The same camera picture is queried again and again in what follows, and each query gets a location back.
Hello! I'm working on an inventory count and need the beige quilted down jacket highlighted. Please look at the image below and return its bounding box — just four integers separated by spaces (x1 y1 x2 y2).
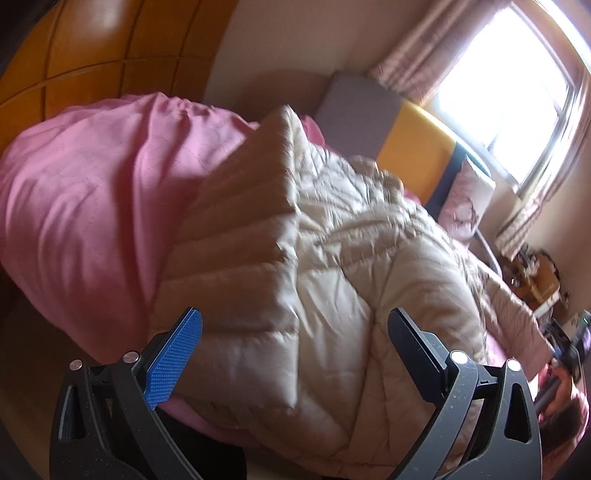
149 107 551 479

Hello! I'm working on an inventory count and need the cluttered wooden side table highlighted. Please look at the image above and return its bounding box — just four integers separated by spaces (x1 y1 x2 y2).
501 244 570 321

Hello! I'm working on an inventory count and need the right pink patterned curtain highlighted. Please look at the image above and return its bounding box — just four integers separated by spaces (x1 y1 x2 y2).
495 115 590 260

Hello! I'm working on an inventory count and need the pink patterned curtain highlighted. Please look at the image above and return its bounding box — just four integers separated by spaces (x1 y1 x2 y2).
368 0 509 105
495 115 590 260

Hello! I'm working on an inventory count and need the white deer print pillow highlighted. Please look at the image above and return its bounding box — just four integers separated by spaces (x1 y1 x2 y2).
438 157 496 245

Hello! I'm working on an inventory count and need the pink bed cover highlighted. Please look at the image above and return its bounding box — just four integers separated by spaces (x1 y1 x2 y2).
0 91 590 462

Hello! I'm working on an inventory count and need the grey yellow blue headboard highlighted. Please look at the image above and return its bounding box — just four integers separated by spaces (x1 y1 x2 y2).
314 71 492 217

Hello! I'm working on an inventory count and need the left pink patterned curtain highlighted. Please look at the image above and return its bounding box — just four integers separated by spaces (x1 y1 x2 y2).
368 0 509 105

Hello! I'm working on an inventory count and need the brown wooden wardrobe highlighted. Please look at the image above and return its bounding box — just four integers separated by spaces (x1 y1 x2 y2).
1 0 236 147

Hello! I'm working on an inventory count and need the grey metal bed rail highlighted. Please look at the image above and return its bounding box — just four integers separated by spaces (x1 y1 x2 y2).
470 229 502 277

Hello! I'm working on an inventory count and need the window with white frame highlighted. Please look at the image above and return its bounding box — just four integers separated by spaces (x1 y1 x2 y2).
427 1 588 197

